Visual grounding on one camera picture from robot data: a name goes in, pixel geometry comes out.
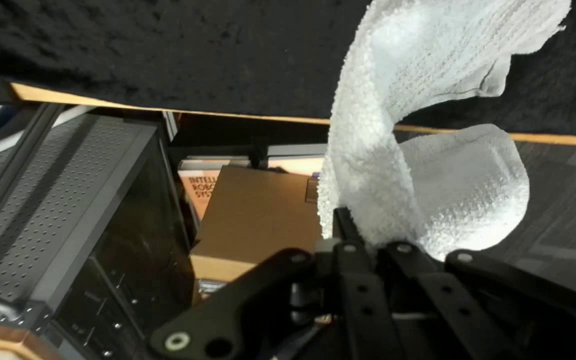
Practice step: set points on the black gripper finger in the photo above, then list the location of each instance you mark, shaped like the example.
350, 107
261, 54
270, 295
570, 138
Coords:
347, 232

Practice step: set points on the brown cardboard box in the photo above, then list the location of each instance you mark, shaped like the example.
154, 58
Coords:
250, 216

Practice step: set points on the black velvet table cloth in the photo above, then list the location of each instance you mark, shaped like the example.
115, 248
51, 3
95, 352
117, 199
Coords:
247, 57

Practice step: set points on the black perforated metal rack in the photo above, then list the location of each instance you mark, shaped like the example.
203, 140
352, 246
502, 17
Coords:
92, 243

